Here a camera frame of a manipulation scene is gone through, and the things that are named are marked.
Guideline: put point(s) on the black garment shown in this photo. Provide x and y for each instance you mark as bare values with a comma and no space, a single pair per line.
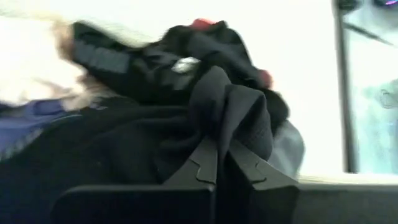
236,109

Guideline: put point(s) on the black Puma underwear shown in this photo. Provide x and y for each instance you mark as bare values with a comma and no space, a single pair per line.
140,71

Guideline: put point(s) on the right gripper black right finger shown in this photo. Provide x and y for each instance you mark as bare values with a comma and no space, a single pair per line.
264,199

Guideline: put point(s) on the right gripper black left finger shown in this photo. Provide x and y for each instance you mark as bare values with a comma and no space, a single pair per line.
140,205

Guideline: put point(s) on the grey garment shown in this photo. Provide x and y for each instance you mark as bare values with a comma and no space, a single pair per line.
287,149

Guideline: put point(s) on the maroon sock pink toe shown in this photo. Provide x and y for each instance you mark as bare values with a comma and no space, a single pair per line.
265,78
202,23

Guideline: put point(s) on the navy garment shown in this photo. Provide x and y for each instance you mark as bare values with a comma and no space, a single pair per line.
93,149

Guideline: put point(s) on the purple garment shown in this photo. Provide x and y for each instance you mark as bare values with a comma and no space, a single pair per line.
25,127

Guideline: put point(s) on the black frame post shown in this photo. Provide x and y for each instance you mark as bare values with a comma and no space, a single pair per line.
345,93

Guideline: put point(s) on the white garment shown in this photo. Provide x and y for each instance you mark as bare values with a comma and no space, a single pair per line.
28,62

